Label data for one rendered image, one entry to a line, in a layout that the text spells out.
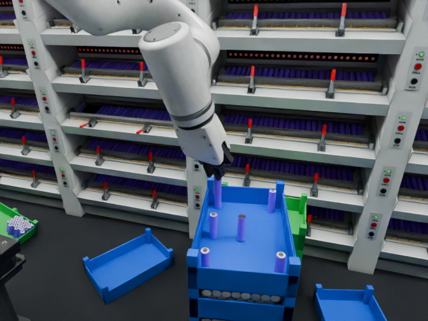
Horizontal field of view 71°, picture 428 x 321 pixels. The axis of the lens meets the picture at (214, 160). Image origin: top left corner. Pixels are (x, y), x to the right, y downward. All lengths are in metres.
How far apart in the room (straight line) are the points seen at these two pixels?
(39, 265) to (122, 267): 0.35
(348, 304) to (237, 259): 0.71
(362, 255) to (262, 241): 0.73
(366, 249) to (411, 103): 0.58
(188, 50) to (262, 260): 0.44
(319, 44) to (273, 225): 0.59
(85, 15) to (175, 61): 0.15
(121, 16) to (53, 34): 0.91
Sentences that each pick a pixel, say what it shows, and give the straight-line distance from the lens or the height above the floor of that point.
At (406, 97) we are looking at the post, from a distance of 1.12.
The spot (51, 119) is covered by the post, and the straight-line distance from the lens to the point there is 1.56.
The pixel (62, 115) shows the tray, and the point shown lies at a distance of 1.54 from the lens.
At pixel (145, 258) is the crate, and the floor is 0.00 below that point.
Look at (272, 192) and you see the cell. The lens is 0.77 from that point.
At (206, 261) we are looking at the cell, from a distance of 0.60.
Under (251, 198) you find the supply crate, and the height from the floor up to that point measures 0.50.
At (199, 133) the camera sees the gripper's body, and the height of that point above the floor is 0.75.
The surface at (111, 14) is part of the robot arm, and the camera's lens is 0.52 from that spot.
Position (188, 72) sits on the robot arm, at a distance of 0.49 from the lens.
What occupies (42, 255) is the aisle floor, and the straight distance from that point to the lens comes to 1.58.
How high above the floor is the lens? 0.94
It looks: 25 degrees down
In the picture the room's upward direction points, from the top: straight up
